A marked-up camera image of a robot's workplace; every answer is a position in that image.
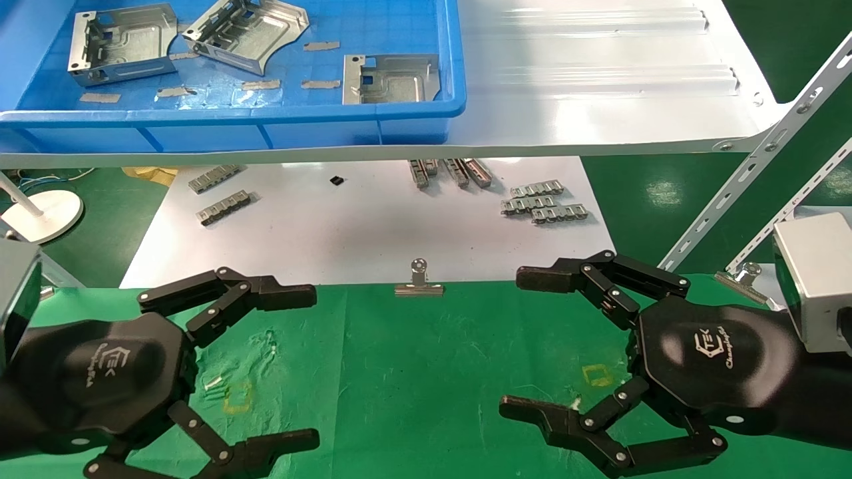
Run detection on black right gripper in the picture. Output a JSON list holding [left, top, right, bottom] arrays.
[[499, 250, 799, 479]]

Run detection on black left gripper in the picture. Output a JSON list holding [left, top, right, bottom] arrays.
[[13, 267, 321, 479]]

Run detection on silver sheet metal bracket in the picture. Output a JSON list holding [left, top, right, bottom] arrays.
[[342, 53, 441, 106], [182, 0, 310, 77], [67, 3, 179, 88]]

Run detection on green cloth mat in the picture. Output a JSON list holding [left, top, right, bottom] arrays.
[[0, 273, 852, 479]]

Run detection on yellow plastic cover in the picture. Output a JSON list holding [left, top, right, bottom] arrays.
[[122, 166, 179, 187]]

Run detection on blue plastic bin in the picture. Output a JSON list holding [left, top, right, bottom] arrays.
[[0, 0, 467, 155]]

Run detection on white metal shelf board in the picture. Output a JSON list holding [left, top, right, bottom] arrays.
[[0, 0, 796, 169]]

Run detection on white lamp stand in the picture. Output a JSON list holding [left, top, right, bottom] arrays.
[[0, 172, 85, 244]]

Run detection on white perforated shelf post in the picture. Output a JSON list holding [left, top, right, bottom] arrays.
[[724, 138, 852, 275], [658, 48, 852, 272]]

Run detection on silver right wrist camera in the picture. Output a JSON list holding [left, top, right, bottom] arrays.
[[772, 212, 852, 355]]

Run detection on blue cable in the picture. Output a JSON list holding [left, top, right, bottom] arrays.
[[12, 168, 97, 190]]

